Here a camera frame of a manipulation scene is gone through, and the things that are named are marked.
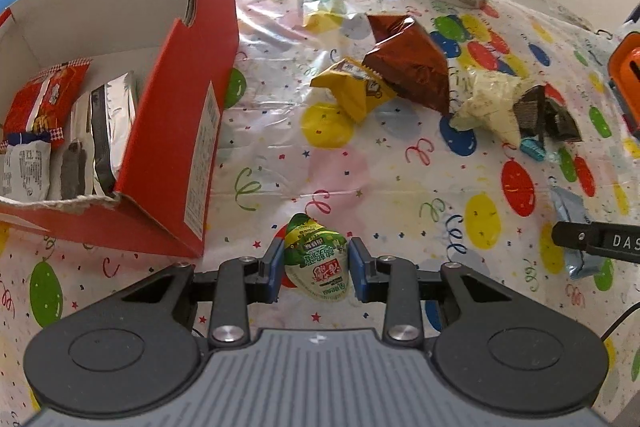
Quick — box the yellow snack packet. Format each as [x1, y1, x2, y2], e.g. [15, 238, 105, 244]
[310, 59, 398, 124]

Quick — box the teal candy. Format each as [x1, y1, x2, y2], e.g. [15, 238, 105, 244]
[520, 138, 563, 162]

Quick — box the white grey snack packet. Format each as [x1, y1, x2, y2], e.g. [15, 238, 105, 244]
[60, 102, 98, 200]

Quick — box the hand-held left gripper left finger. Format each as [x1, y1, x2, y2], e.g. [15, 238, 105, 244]
[120, 237, 286, 349]

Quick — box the red cardboard box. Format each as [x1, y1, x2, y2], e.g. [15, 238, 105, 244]
[0, 0, 240, 259]

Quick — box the black cable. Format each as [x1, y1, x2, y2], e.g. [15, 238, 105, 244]
[599, 302, 640, 341]

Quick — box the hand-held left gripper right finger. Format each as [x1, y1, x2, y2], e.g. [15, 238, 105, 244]
[350, 238, 516, 349]

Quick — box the brown snack packet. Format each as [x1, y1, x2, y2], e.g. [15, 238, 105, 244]
[361, 13, 451, 116]

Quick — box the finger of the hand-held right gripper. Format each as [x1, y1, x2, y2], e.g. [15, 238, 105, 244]
[552, 222, 594, 253]

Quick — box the cream snack packet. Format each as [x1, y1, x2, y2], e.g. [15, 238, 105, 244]
[448, 71, 536, 149]

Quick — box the balloon print tablecloth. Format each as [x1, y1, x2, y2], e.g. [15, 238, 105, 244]
[0, 0, 640, 427]

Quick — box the red snack packet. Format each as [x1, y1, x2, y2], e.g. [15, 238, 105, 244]
[2, 58, 92, 148]

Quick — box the light blue snack packet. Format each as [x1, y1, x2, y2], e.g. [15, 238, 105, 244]
[547, 186, 615, 280]

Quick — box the silver black snack packet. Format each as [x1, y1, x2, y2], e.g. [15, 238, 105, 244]
[90, 72, 138, 195]

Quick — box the orange green box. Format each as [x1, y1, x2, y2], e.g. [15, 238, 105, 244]
[607, 32, 640, 132]

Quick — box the green white snack packet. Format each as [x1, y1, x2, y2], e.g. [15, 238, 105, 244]
[284, 213, 355, 304]

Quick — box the white blue-topped snack packet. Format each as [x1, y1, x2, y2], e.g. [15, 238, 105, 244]
[0, 132, 52, 200]

